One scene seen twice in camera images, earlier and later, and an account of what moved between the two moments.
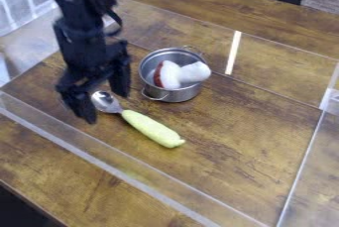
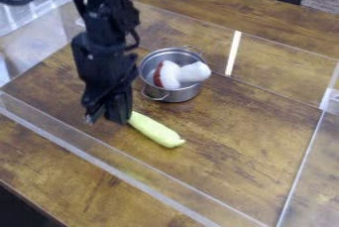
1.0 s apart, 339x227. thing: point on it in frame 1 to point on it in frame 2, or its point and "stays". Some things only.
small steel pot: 178,56 stays
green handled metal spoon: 155,132 stays
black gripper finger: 119,77 to 119,106
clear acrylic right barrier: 312,206 stays
